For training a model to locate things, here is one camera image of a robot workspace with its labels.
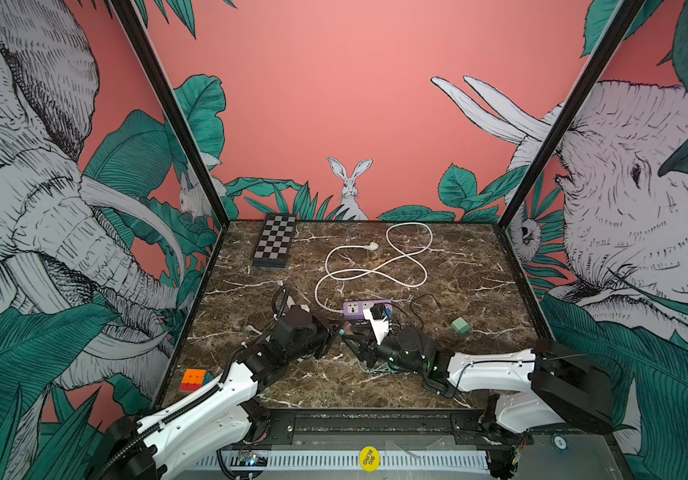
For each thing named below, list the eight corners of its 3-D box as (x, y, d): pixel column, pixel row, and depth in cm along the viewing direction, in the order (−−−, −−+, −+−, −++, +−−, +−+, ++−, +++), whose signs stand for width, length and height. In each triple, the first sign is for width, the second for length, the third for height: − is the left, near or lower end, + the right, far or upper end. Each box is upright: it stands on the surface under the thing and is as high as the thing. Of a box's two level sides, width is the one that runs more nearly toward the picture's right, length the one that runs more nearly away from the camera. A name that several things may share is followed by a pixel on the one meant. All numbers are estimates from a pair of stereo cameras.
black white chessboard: (254, 267, 108) (251, 261, 105) (266, 220, 123) (264, 214, 121) (287, 267, 108) (285, 261, 105) (295, 220, 124) (294, 214, 121)
